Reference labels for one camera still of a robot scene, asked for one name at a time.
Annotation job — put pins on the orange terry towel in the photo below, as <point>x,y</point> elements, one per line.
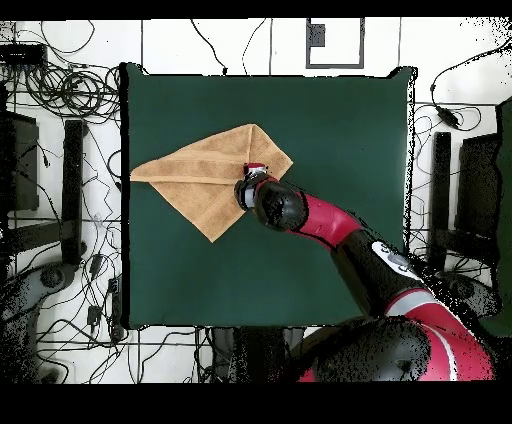
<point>192,176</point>

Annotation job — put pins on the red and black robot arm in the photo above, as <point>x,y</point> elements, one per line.
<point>328,224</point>

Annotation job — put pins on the dark green tablecloth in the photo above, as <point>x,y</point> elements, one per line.
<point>340,140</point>

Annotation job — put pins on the black stand bar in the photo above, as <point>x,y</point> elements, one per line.
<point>440,180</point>
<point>72,192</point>

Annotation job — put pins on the black power strip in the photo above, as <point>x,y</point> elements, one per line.
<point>22,54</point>
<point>116,308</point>

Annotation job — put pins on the black box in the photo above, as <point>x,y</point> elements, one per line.
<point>478,188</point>
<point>20,168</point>

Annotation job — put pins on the dark green fabric panel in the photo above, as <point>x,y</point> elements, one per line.
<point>504,200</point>

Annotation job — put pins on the grey square frame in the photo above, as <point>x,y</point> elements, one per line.
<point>335,65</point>

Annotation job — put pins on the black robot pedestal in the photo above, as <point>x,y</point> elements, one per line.
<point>248,356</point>

